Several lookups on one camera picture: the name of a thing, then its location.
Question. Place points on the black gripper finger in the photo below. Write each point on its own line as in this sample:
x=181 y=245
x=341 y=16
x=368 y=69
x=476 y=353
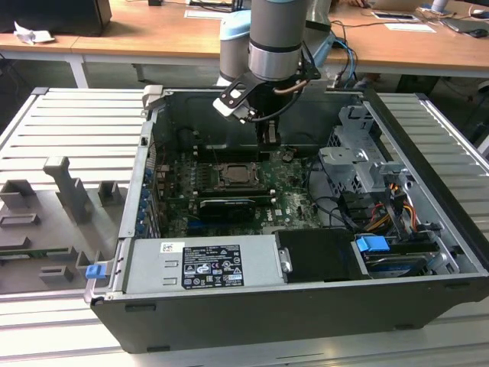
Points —
x=263 y=147

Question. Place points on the thin metal locking lever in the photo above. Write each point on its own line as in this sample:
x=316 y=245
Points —
x=216 y=157

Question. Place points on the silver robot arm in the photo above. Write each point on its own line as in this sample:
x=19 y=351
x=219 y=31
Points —
x=275 y=38

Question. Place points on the black RAM slot bank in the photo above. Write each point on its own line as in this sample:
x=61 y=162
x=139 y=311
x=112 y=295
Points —
x=229 y=153
x=233 y=191

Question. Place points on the CPU socket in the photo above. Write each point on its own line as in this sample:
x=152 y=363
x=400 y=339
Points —
x=221 y=186

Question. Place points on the round coin battery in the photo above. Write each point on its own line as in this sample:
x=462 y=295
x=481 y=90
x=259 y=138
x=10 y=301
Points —
x=289 y=155

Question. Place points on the green motherboard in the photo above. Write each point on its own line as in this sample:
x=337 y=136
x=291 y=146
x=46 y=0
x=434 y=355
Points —
x=294 y=206

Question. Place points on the black graphics card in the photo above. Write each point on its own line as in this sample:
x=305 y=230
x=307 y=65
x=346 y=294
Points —
x=225 y=210

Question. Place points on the grey metal drive cage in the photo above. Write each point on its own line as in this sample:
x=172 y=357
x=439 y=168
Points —
x=344 y=160

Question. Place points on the white paper sheet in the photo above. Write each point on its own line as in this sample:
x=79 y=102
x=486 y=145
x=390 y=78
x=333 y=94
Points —
x=409 y=27
x=198 y=14

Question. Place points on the black plastic shroud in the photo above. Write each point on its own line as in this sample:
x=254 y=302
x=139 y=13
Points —
x=317 y=256

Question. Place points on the wooden desk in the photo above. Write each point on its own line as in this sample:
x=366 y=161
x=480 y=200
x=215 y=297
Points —
x=153 y=34

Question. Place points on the hard disk in blue carrier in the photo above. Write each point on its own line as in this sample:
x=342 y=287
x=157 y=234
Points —
x=372 y=244

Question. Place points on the white framed tablet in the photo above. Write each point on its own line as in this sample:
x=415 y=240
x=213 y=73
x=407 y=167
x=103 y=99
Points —
x=395 y=16

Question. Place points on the grey power supply unit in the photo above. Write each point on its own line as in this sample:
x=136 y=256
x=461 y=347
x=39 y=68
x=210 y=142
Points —
x=153 y=267

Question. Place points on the black open PC case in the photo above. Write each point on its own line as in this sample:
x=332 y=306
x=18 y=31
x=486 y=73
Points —
x=267 y=317

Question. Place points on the grey cup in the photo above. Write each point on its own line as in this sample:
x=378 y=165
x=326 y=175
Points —
x=439 y=4

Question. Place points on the blue case latch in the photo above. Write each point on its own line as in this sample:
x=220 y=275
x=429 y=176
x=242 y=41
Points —
x=95 y=272

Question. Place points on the dark grey laptop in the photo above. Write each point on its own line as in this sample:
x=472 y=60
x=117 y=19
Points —
x=466 y=25

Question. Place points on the grey parts rack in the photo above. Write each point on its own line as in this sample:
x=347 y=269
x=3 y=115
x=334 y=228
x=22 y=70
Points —
x=57 y=214

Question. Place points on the black box on desk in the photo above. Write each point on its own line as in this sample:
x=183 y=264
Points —
x=57 y=17

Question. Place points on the crumpled white paper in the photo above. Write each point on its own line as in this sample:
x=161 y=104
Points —
x=28 y=36

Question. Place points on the green RAM stick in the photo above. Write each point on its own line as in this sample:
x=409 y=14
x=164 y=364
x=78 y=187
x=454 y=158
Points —
x=30 y=252

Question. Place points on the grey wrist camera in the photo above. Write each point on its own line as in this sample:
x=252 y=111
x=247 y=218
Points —
x=225 y=105

